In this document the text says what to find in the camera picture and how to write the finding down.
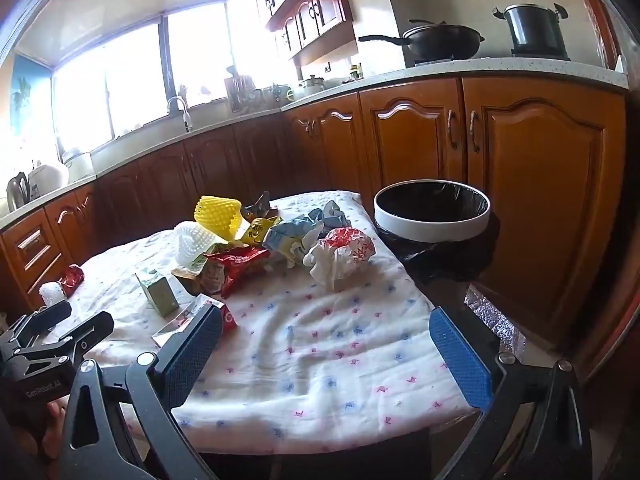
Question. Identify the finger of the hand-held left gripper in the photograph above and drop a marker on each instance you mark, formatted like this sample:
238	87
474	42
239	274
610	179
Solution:
47	312
87	332

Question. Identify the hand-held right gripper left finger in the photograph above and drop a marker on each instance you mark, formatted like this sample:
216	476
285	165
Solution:
192	355

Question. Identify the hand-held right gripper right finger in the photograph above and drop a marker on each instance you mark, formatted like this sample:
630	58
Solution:
460	360

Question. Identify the red and white milk carton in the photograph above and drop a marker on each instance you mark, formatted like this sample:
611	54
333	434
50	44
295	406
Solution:
182	317

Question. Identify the green drink carton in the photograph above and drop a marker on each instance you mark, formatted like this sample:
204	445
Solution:
162	295

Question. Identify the white rim trash bin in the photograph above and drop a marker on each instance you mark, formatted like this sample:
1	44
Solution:
425	232

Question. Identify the person's left hand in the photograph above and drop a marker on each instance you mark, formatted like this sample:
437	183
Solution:
56	420

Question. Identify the white foam piece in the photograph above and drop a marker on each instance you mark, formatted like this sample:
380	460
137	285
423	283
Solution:
50	292

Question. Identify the small red packet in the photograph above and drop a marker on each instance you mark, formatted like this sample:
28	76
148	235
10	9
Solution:
72	277

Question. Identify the silver foil sheet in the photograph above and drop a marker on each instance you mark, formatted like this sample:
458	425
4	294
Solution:
495	317

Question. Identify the crumpled green yellow carton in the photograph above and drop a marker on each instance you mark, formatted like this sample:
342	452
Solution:
187	272

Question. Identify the red snack bag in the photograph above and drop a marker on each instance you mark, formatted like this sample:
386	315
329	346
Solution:
240	265

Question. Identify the white foam fruit net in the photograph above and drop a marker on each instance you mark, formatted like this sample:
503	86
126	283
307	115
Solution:
195	240

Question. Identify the white printed blanket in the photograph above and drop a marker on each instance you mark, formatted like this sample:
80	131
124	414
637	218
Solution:
310	340

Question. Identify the steel electric kettle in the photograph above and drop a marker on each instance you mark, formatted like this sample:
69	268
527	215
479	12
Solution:
17	190

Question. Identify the yellow snack packet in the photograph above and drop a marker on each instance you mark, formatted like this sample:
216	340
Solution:
257	232

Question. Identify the yellow foam fruit net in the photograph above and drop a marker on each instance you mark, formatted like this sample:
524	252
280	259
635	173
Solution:
215	212

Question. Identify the white kitchen appliance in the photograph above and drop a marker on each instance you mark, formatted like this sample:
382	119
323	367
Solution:
79	165

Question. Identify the blue and white crumpled packet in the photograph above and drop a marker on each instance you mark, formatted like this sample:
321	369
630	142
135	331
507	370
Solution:
287	235

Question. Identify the white and red plastic bag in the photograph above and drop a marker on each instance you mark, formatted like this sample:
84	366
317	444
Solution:
345	250

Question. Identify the grey foil wrapper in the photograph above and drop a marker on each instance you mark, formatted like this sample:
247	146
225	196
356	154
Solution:
260	205

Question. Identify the grey crumpled paper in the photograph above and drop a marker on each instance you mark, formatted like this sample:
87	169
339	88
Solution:
330	215

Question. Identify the wooden lower cabinets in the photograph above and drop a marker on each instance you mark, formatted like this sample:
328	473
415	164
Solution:
415	135

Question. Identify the wooden cabinets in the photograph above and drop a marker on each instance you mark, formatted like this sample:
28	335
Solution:
310	5
415	135

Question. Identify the chrome faucet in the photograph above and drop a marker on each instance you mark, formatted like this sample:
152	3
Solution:
177	105

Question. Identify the kitchen window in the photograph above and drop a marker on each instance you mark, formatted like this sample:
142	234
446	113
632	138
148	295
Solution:
135	75

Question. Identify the knife rack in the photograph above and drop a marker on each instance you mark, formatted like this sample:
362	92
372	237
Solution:
239	87

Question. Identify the green mug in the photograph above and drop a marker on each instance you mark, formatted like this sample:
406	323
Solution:
289	94

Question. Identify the speckled kitchen countertop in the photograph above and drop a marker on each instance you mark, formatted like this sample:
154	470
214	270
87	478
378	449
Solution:
380	77

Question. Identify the white lidded pot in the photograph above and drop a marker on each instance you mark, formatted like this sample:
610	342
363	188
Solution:
312	85

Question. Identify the gas stove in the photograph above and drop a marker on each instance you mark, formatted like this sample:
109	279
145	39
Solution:
500	60

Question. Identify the black wok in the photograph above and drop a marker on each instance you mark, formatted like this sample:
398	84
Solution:
440	42

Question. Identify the dark cooking pot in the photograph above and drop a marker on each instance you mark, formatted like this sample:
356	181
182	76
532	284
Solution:
535	27

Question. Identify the wooden upper cabinets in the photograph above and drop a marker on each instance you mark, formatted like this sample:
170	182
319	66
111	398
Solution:
310	5

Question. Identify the blue wall poster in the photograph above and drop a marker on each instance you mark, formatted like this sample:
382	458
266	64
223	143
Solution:
27	105

